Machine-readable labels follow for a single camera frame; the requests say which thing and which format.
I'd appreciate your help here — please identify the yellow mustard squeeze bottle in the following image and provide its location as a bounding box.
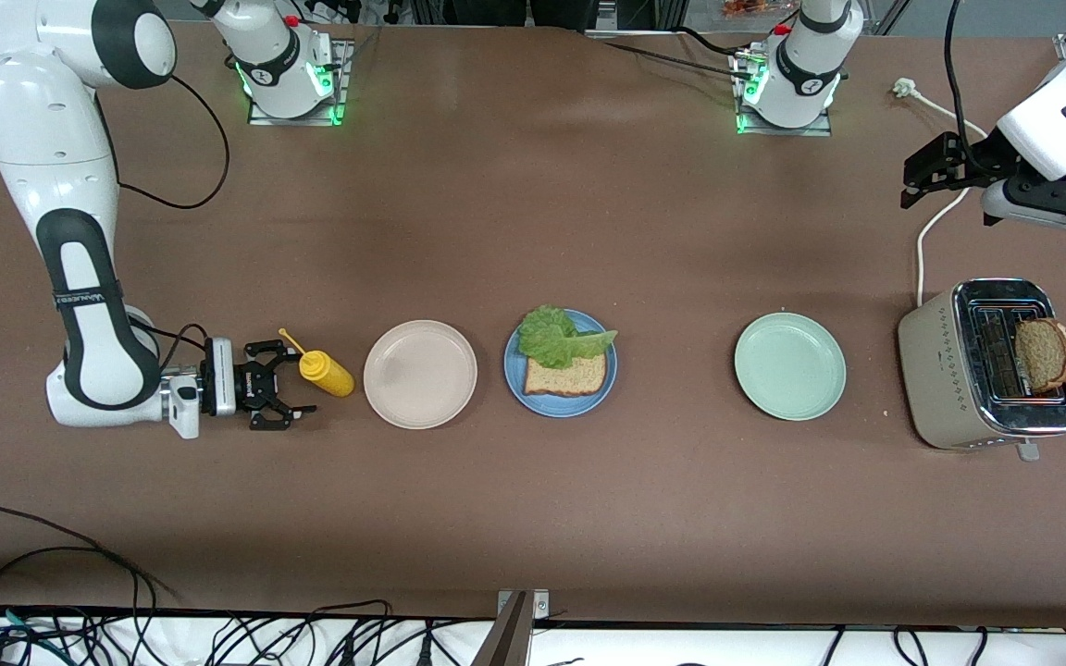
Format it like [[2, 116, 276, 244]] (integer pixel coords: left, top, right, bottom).
[[278, 327, 355, 399]]

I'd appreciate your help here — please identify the green lettuce leaf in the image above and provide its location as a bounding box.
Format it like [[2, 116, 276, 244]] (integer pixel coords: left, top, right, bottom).
[[518, 305, 619, 369]]

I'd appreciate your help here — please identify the brown toast bread slice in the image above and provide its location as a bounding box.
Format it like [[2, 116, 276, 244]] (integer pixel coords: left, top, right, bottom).
[[524, 351, 608, 399], [1014, 317, 1066, 391]]

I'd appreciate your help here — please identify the beige plate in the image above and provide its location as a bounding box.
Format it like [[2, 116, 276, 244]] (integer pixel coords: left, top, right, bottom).
[[363, 320, 478, 430]]

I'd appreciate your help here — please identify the light green plate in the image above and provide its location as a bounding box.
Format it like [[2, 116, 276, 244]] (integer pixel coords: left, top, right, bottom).
[[735, 313, 847, 422]]

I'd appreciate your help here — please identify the blue plate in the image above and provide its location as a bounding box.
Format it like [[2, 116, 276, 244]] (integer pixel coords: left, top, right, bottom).
[[503, 310, 619, 418]]

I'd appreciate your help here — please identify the beige and chrome toaster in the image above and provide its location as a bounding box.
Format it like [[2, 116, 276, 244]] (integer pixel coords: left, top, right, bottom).
[[898, 277, 1066, 462]]

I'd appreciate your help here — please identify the white toaster power cable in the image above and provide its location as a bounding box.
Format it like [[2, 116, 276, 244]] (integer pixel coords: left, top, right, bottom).
[[893, 78, 992, 308]]

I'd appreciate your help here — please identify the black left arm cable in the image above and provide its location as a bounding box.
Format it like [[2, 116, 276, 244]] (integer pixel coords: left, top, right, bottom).
[[945, 0, 980, 158]]

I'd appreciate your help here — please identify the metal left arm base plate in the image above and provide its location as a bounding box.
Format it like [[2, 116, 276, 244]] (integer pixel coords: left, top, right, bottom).
[[735, 51, 832, 138]]

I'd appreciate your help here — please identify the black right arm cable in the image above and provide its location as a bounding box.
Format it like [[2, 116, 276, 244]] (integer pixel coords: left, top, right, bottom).
[[117, 74, 231, 371]]

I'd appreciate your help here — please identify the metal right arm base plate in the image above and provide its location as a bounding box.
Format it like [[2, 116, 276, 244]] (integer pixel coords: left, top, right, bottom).
[[248, 39, 349, 127]]

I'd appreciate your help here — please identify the black arm base cable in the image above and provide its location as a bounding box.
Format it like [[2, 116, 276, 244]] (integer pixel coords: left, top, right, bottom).
[[600, 39, 756, 82], [672, 26, 761, 58], [316, 23, 381, 75]]

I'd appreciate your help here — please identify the black looping floor cable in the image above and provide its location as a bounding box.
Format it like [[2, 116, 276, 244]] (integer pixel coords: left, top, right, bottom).
[[0, 504, 173, 639]]

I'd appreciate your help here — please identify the grey aluminium profile post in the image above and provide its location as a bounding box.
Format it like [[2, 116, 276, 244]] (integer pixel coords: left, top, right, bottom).
[[470, 592, 534, 666]]

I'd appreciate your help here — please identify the silver table edge bracket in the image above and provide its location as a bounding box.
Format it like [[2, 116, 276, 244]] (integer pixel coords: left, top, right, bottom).
[[496, 589, 550, 618]]

